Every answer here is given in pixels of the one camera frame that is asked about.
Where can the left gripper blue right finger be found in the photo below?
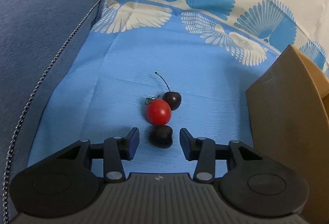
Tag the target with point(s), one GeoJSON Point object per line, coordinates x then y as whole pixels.
{"type": "Point", "coordinates": [202, 150]}

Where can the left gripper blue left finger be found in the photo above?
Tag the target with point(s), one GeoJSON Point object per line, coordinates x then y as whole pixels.
{"type": "Point", "coordinates": [115, 150]}

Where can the dark cherry stemless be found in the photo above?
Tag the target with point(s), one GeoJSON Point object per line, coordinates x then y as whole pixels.
{"type": "Point", "coordinates": [161, 136]}

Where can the red cherry tomato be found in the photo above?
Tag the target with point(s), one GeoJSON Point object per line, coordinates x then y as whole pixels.
{"type": "Point", "coordinates": [158, 111]}

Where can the dark cherry with stem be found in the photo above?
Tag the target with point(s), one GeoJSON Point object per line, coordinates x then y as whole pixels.
{"type": "Point", "coordinates": [172, 98]}

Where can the blue fan-pattern sofa cover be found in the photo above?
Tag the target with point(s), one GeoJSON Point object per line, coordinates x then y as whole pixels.
{"type": "Point", "coordinates": [209, 51]}

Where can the brown cardboard box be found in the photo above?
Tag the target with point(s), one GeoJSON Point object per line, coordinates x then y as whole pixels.
{"type": "Point", "coordinates": [288, 108]}

